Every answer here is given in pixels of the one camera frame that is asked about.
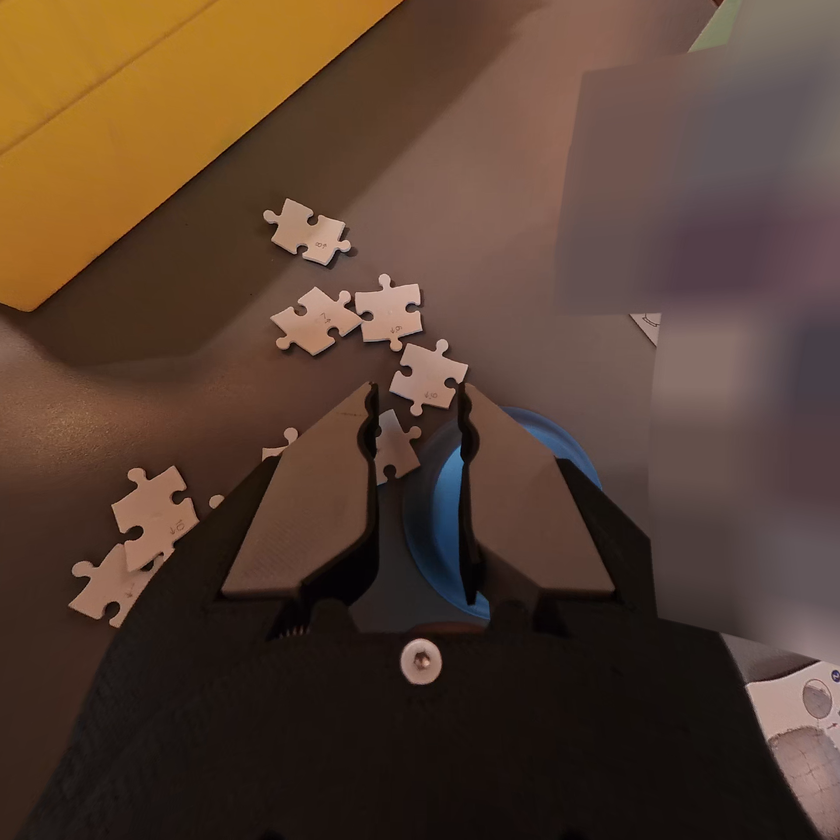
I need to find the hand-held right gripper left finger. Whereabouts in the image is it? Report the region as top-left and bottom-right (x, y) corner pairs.
(222, 382), (382, 609)

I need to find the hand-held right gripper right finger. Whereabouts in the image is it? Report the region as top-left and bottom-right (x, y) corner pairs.
(457, 382), (618, 606)

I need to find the spread of puzzle pieces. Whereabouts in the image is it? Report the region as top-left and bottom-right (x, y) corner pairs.
(71, 198), (469, 628)

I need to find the yellow plastic bin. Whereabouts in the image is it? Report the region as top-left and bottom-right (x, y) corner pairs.
(0, 0), (404, 313)

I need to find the blue round stand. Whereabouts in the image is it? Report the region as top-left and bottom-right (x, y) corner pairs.
(402, 406), (602, 622)

